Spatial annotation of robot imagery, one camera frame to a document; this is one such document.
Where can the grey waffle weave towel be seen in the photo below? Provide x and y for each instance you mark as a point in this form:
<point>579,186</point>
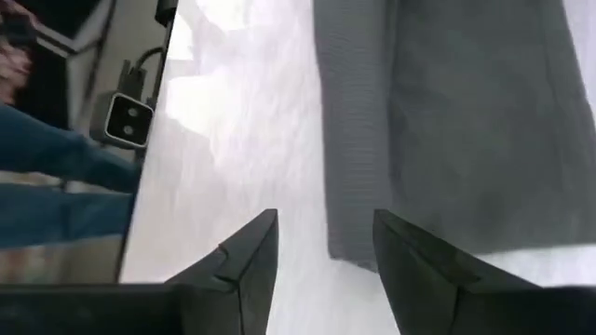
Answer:
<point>465,116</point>

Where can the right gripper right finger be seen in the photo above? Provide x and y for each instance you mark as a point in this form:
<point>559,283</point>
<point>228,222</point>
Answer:
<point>419,279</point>

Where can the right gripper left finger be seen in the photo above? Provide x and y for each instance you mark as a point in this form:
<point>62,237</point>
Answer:
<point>242,279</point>

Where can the person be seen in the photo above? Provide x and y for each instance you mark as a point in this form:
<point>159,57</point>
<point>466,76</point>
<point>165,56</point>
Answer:
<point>56,153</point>

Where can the grey depth camera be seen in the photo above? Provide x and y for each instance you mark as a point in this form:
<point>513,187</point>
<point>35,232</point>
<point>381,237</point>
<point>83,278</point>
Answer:
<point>128,121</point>

